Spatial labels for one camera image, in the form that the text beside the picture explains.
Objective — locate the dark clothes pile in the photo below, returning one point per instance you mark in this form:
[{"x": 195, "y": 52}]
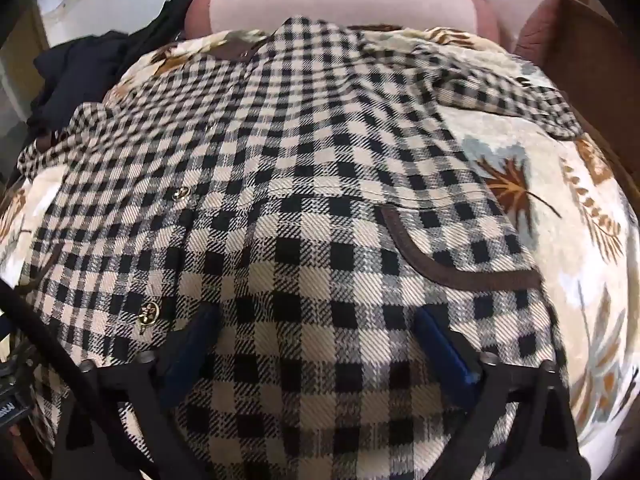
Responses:
[{"x": 85, "y": 75}]

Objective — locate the leaf printed beige blanket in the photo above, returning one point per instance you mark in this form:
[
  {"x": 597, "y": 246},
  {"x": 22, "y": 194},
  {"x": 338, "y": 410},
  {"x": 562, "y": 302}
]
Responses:
[{"x": 565, "y": 260}]

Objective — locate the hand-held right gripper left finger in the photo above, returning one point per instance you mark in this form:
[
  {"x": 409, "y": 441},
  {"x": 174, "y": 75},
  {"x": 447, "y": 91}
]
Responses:
[{"x": 192, "y": 340}]

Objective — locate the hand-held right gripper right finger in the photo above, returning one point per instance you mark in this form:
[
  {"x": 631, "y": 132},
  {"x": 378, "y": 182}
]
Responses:
[{"x": 442, "y": 342}]

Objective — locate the beige black checked shirt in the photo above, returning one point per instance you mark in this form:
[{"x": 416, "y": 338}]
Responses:
[{"x": 300, "y": 200}]

